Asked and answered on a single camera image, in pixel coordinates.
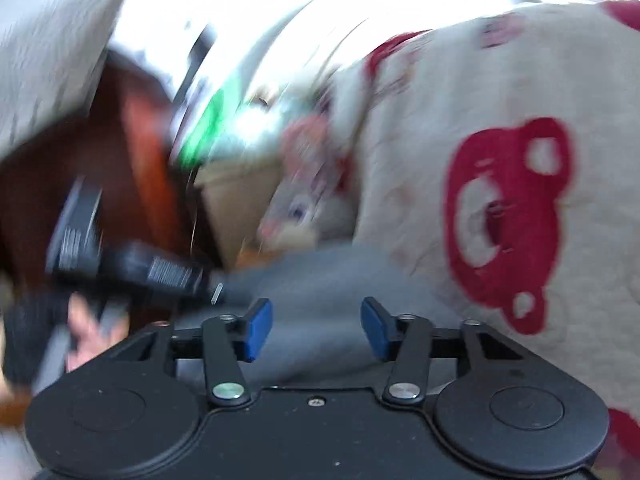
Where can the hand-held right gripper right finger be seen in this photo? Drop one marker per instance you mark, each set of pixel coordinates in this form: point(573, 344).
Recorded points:
point(376, 330)

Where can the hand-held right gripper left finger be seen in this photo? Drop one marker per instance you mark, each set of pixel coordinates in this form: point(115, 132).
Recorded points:
point(257, 330)

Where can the grey sweatshirt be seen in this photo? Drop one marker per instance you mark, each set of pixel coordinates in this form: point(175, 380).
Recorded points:
point(320, 280)

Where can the person's left forearm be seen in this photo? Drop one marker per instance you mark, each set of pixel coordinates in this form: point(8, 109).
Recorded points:
point(30, 340)

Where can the person's left hand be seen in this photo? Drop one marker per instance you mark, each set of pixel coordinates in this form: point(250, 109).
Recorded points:
point(85, 330)

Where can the wooden drawer chest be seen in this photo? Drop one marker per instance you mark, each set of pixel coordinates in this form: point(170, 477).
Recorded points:
point(30, 195)

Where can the cardboard box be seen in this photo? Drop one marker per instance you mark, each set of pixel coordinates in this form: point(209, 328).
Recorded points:
point(235, 200)

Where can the plush toy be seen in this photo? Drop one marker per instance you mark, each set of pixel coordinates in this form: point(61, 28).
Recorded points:
point(300, 210)

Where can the green item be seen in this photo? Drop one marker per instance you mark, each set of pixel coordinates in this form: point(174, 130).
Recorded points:
point(200, 135)

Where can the bear printed blanket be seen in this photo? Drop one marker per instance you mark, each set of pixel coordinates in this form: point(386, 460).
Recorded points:
point(400, 160)

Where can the white textured cloth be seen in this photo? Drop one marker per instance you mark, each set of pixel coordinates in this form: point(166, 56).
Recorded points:
point(50, 35)

